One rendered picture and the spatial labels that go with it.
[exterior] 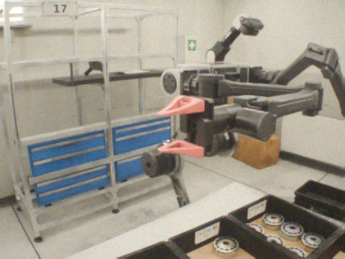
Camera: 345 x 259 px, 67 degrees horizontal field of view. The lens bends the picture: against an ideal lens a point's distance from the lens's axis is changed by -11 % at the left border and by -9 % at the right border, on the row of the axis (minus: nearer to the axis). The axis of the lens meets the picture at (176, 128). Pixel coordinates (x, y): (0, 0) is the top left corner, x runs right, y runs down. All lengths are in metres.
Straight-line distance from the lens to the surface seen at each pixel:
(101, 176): 2.80
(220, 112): 0.56
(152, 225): 1.58
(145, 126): 2.93
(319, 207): 2.23
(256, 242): 1.16
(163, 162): 1.81
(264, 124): 0.55
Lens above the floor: 1.60
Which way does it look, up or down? 16 degrees down
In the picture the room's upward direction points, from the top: straight up
